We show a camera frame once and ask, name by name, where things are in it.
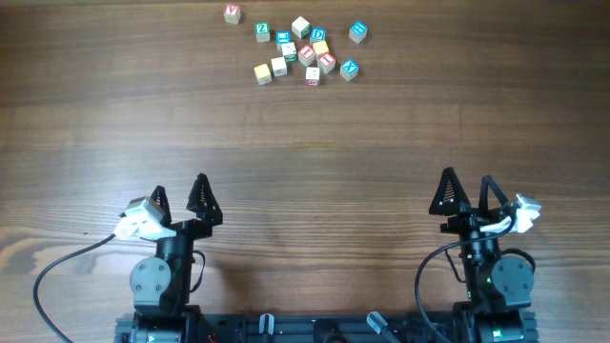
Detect left black cable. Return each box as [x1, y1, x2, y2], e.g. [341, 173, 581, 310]
[32, 232, 117, 343]

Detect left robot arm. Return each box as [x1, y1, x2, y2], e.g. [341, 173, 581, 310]
[114, 173, 223, 343]

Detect blue D wooden block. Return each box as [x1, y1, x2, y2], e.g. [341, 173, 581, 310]
[310, 27, 326, 45]

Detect red I block lower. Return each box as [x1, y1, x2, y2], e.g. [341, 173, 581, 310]
[317, 52, 336, 74]

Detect green edged picture block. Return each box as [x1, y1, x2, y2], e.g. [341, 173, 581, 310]
[281, 42, 297, 63]

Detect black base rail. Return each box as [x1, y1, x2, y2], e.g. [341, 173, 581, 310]
[114, 303, 539, 343]

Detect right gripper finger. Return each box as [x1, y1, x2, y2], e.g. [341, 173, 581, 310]
[429, 167, 472, 216]
[478, 174, 510, 216]

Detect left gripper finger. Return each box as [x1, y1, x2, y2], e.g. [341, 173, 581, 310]
[186, 173, 223, 226]
[151, 185, 172, 226]

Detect plain animal wooden block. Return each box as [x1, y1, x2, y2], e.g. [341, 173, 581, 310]
[292, 16, 311, 39]

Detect red letter wooden block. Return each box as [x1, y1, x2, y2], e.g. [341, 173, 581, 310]
[223, 4, 241, 25]

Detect blue H wooden block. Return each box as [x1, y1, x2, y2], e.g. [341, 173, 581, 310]
[349, 21, 368, 44]

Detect black cable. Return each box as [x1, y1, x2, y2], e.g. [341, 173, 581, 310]
[32, 232, 117, 343]
[414, 216, 519, 343]

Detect right black cable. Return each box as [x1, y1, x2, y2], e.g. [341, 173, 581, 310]
[414, 216, 519, 343]

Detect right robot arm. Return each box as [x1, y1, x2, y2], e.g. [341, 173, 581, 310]
[429, 167, 541, 342]

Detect number 2 wooden block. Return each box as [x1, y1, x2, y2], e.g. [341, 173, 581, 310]
[271, 57, 288, 77]

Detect blue X wooden block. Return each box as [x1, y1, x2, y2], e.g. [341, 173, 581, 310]
[339, 59, 359, 81]

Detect yellow S wooden block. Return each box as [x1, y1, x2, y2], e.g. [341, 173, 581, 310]
[254, 64, 273, 85]

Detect yellow C wooden block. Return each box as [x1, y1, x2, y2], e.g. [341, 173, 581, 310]
[312, 40, 329, 58]

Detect blue L wooden block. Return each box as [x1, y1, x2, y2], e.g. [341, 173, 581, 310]
[275, 30, 291, 51]

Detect red I wooden block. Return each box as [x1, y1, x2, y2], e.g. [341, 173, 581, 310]
[297, 45, 316, 67]

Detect green Z wooden block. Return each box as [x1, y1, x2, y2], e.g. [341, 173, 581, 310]
[254, 22, 271, 43]

